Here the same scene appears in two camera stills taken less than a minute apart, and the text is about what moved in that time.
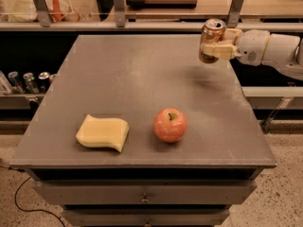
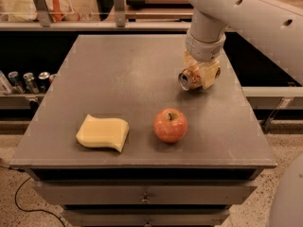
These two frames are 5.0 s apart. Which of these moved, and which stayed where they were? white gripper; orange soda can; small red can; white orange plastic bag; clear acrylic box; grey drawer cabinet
Moved: orange soda can; white gripper
Stayed: white orange plastic bag; grey drawer cabinet; clear acrylic box; small red can
